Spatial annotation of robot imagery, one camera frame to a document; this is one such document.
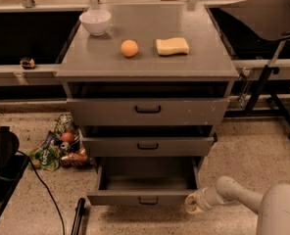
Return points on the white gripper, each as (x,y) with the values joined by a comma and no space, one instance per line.
(203,200)

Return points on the grey bottom drawer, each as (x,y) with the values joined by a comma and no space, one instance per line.
(146,181)

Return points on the grey drawer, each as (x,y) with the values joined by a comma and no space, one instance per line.
(148,141)
(146,181)
(124,112)

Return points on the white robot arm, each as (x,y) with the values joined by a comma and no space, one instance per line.
(272,207)

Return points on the black bar at bottom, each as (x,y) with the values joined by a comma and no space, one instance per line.
(79,212)

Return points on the grey middle drawer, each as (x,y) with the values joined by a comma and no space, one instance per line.
(148,141)

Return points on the grey drawer cabinet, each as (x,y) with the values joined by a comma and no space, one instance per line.
(95,68)

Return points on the grey top drawer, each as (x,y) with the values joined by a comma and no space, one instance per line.
(124,112)

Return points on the green juice pouch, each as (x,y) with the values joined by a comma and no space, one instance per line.
(44,159)

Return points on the yellow sponge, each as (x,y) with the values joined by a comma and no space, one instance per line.
(172,46)

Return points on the orange fruit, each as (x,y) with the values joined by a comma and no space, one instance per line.
(129,48)

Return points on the black device on left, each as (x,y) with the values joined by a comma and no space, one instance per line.
(12,165)

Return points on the white bowl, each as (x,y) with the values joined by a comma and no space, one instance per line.
(96,21)

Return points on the small yellow black object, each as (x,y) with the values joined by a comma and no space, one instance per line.
(27,63)

